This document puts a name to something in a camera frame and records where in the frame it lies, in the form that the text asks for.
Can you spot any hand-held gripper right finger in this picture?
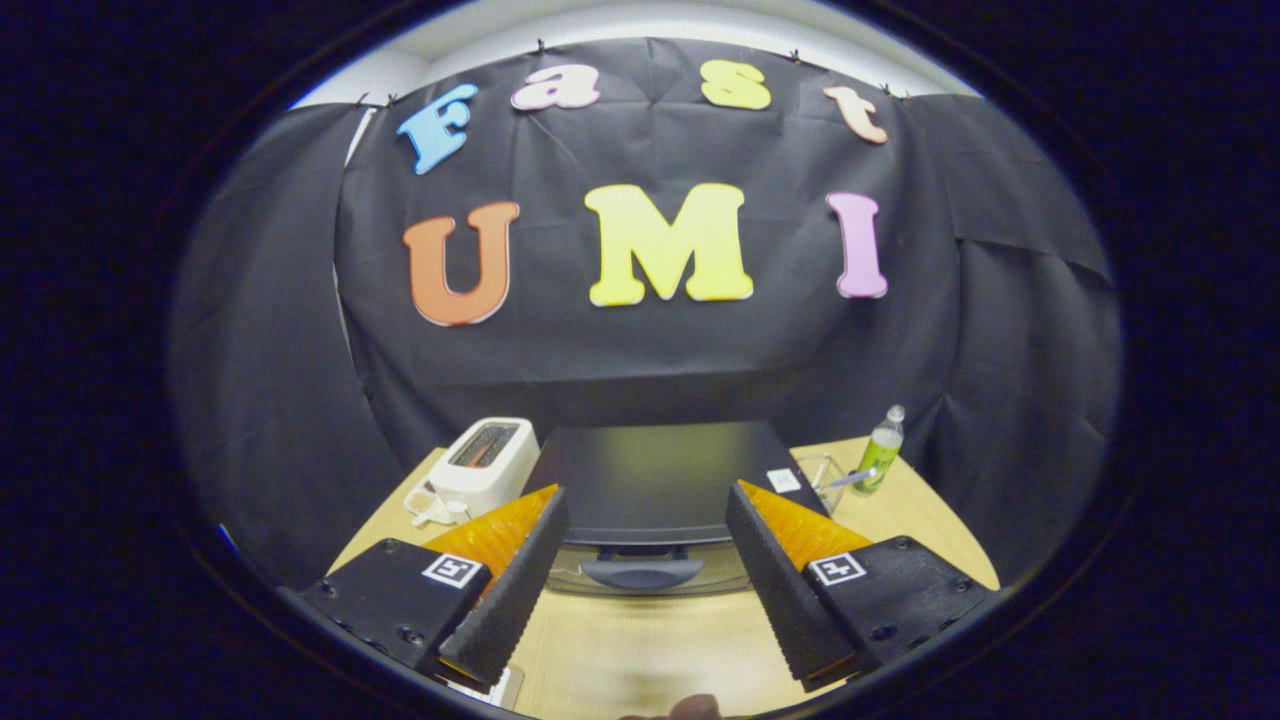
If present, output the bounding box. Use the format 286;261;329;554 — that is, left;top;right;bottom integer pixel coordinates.
724;480;1001;695

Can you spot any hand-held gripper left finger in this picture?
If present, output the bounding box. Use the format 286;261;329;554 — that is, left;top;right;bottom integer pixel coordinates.
298;484;571;693

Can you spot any black toaster oven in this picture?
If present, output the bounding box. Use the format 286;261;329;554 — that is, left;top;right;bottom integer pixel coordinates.
522;420;831;599

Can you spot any white food tray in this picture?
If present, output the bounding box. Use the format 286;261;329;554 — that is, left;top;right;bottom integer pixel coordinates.
440;663;527;713

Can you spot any white toaster plug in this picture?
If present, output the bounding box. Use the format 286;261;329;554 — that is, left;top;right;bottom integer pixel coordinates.
403;480;472;529

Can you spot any white pop-up toaster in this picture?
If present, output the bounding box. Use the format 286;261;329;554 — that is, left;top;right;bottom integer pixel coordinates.
428;416;542;522

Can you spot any clear glass cup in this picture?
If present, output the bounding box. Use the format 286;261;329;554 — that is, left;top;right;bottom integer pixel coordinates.
797;453;850;517

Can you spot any green label plastic bottle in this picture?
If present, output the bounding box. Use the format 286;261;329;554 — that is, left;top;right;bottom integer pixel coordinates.
853;404;907;497

